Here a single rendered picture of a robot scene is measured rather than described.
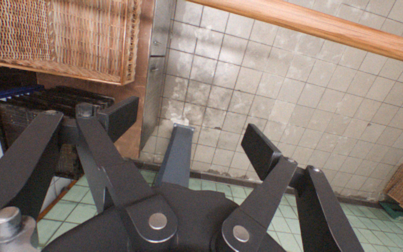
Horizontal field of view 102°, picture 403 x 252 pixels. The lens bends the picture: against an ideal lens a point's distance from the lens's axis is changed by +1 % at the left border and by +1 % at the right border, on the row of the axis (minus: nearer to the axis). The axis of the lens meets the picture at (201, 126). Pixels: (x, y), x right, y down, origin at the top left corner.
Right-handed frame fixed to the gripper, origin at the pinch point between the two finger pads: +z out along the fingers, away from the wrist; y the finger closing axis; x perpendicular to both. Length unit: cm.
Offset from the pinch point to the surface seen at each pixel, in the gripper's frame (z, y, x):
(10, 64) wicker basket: 48, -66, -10
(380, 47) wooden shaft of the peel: 9.1, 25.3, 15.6
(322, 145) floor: 131, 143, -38
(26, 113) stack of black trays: 41, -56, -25
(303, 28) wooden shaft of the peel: 9.4, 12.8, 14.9
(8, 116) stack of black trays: 41, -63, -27
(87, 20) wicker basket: 70, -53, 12
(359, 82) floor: 129, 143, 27
